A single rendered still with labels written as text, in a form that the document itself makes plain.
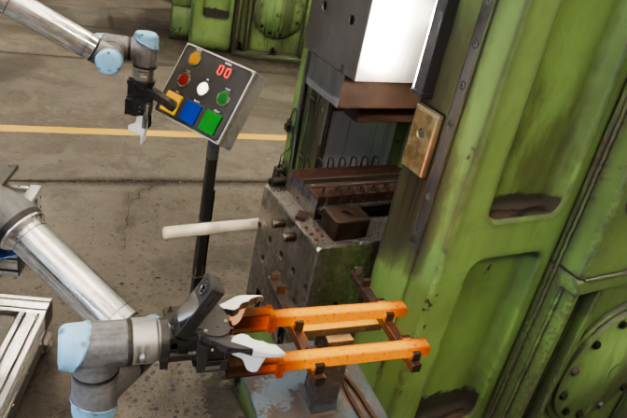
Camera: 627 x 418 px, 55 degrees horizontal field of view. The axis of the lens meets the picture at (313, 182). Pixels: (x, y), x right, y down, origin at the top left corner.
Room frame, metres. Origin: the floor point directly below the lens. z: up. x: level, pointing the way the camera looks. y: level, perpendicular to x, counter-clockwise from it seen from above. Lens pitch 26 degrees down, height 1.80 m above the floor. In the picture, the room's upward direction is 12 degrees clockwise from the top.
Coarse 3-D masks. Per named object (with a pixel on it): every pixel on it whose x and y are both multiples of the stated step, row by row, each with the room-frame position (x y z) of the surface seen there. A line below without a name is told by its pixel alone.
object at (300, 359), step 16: (288, 352) 0.88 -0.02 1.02; (304, 352) 0.88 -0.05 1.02; (320, 352) 0.89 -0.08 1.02; (336, 352) 0.90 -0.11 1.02; (352, 352) 0.91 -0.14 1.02; (368, 352) 0.92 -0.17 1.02; (384, 352) 0.93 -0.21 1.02; (400, 352) 0.95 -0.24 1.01; (240, 368) 0.81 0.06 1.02; (272, 368) 0.85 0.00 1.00; (288, 368) 0.85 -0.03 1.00; (304, 368) 0.86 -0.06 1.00
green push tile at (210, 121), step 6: (204, 114) 1.94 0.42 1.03; (210, 114) 1.93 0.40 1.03; (216, 114) 1.92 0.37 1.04; (204, 120) 1.92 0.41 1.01; (210, 120) 1.92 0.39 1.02; (216, 120) 1.91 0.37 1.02; (198, 126) 1.92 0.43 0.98; (204, 126) 1.91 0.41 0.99; (210, 126) 1.90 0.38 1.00; (216, 126) 1.89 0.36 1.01; (210, 132) 1.89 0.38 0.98
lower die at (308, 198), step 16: (288, 176) 1.73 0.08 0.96; (304, 176) 1.69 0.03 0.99; (320, 176) 1.71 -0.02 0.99; (336, 176) 1.72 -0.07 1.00; (352, 176) 1.74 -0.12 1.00; (304, 192) 1.64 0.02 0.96; (320, 192) 1.60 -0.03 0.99; (336, 192) 1.62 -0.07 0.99; (352, 192) 1.65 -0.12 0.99; (368, 192) 1.67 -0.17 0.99; (384, 192) 1.70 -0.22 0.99; (304, 208) 1.62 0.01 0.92
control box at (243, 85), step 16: (192, 48) 2.13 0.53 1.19; (176, 64) 2.12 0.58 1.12; (192, 64) 2.09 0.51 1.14; (208, 64) 2.06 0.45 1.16; (224, 64) 2.04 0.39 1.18; (240, 64) 2.02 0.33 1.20; (176, 80) 2.07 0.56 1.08; (192, 80) 2.05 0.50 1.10; (208, 80) 2.02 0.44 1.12; (224, 80) 2.00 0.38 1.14; (240, 80) 1.98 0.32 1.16; (256, 80) 1.98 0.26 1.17; (192, 96) 2.01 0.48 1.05; (208, 96) 1.98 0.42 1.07; (240, 96) 1.94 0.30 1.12; (256, 96) 2.00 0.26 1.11; (160, 112) 2.02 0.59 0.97; (176, 112) 1.99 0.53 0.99; (224, 112) 1.92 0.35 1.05; (240, 112) 1.94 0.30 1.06; (192, 128) 1.93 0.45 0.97; (224, 128) 1.89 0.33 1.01; (240, 128) 1.95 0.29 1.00; (224, 144) 1.89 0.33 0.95
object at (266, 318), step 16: (352, 304) 1.06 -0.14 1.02; (368, 304) 1.07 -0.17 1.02; (384, 304) 1.08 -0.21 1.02; (400, 304) 1.10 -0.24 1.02; (240, 320) 0.94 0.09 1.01; (256, 320) 0.95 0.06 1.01; (272, 320) 0.95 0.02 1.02; (288, 320) 0.97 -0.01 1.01; (304, 320) 0.99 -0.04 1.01; (320, 320) 1.00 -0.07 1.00; (336, 320) 1.02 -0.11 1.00; (352, 320) 1.03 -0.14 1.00
